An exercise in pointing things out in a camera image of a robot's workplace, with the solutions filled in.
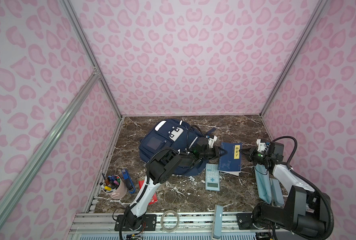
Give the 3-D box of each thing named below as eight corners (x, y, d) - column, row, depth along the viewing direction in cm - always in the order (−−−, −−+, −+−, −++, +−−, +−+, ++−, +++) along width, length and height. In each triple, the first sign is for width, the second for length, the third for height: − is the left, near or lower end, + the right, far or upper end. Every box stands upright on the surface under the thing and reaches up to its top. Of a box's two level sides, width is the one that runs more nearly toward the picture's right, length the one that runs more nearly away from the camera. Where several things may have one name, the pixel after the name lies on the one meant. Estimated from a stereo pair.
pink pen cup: (110, 200, 82) (99, 192, 72) (115, 184, 88) (105, 174, 77) (125, 200, 82) (116, 192, 72) (129, 184, 88) (121, 174, 77)
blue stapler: (131, 194, 84) (129, 191, 80) (122, 174, 92) (119, 170, 88) (137, 190, 85) (134, 187, 81) (127, 171, 93) (124, 167, 89)
